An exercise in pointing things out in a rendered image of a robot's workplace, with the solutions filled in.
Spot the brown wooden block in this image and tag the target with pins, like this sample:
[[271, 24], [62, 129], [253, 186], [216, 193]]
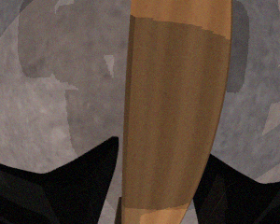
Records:
[[119, 212]]

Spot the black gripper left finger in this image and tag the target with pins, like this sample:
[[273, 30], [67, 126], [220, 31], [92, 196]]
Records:
[[71, 194]]

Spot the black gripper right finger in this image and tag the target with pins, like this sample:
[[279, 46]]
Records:
[[225, 196]]

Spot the wooden side rail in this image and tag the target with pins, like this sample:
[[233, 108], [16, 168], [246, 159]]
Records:
[[178, 64]]

